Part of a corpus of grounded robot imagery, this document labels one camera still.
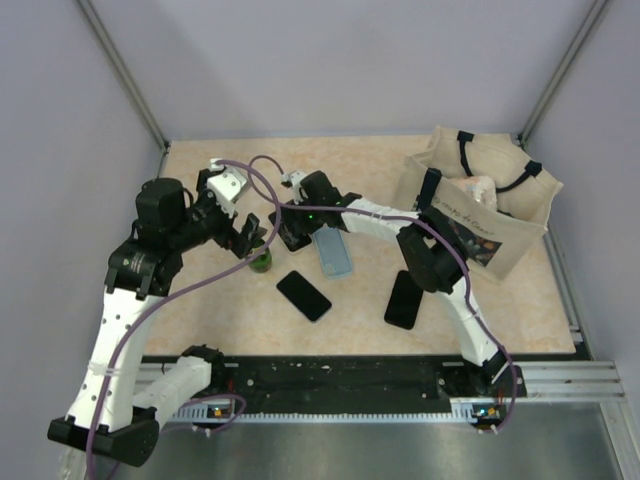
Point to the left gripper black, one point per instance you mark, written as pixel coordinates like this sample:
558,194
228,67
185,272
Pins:
231,239

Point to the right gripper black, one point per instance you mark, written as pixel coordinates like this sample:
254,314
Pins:
295,216

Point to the bare black phone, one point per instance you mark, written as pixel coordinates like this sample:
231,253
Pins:
305,297

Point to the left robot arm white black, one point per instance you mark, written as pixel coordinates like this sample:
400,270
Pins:
108,417

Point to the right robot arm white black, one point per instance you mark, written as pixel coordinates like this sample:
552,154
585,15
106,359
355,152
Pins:
435,258

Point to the green glass bottle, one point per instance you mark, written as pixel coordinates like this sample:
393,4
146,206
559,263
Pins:
263,262

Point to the pink white item in bag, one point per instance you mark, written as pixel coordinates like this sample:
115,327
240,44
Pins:
481,188

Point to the beige canvas tote bag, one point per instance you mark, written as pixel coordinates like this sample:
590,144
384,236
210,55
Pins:
495,241

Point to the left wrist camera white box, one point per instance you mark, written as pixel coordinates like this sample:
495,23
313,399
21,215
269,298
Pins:
227,183

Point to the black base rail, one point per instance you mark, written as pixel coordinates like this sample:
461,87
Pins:
360,384

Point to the white slotted cable duct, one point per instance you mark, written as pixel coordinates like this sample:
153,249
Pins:
214,413

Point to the right aluminium frame post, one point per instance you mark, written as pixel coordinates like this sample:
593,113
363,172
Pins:
587,28

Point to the aluminium frame post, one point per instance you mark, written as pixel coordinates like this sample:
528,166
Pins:
121,72
587,28

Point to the left aluminium frame post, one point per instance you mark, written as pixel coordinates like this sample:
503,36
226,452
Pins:
121,72

